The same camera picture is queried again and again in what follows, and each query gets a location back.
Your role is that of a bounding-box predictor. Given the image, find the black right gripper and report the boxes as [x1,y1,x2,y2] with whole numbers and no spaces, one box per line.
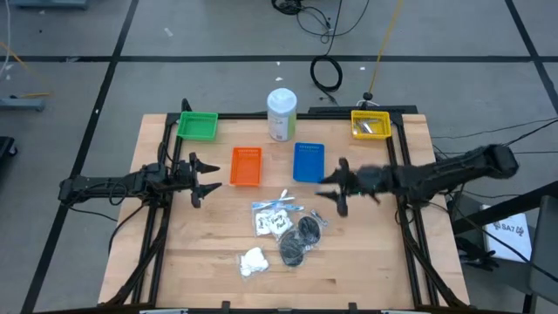
[314,157,396,218]

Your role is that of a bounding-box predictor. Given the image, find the white disinfecting wipes canister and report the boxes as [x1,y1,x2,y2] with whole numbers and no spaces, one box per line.
[266,87,298,142]

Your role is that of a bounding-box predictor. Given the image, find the bagged pads handwritten label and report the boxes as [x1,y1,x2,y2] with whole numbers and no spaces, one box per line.
[268,208,294,239]

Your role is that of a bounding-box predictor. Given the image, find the bagged blue white toothbrush kit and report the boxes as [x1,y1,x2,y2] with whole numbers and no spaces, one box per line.
[251,188,306,215]

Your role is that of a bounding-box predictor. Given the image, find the coiled black cable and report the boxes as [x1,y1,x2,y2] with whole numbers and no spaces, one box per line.
[310,55,345,106]

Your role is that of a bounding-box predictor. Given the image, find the bagged white cotton balls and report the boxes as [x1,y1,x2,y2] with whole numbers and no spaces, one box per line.
[238,246,271,279]

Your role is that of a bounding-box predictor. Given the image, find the thin white cable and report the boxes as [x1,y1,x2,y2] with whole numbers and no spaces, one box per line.
[0,0,12,82]

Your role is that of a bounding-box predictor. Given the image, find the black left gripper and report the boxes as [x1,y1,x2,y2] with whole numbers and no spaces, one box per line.
[172,151,223,209]

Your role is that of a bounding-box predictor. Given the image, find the thin yellow floor cable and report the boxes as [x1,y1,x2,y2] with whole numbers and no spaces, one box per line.
[0,41,52,99]

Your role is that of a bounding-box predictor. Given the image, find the black metal beam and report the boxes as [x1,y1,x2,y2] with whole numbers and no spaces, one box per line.
[451,181,558,236]

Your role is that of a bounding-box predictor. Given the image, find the grey metal foot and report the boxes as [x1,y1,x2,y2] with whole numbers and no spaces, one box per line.
[0,98,46,113]

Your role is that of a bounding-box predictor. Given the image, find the black caster wheel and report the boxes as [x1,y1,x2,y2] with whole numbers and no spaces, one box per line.
[0,135,19,160]

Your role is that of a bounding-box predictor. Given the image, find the green plastic basket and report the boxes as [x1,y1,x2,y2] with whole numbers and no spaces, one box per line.
[176,111,220,142]

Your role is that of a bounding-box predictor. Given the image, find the thin black cable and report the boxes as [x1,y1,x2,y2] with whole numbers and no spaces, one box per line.
[431,116,558,140]

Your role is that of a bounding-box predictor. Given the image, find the white printed cardboard box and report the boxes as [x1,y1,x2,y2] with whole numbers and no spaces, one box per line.
[480,203,534,263]

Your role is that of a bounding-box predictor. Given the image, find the bagged small white pads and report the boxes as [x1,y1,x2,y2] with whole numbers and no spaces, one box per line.
[254,210,274,237]

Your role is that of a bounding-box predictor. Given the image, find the long yellow cable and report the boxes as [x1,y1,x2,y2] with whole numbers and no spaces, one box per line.
[368,0,405,95]

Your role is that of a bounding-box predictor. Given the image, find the blue plastic basket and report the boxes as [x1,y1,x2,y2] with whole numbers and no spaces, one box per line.
[292,141,326,183]

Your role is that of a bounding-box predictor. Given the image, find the yellow plastic basket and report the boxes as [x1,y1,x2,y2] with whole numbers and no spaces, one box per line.
[350,109,392,141]

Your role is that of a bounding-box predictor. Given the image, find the orange plastic basket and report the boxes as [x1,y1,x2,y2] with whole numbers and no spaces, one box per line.
[228,146,263,188]

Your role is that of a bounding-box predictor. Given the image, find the black aluminium table frame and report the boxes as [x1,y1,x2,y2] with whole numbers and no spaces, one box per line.
[104,98,464,314]

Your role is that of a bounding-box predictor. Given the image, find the black cable bundle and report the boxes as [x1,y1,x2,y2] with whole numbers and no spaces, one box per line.
[270,0,371,44]

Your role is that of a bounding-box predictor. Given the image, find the black crumpled object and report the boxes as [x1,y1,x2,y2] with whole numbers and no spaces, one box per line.
[456,237,500,272]

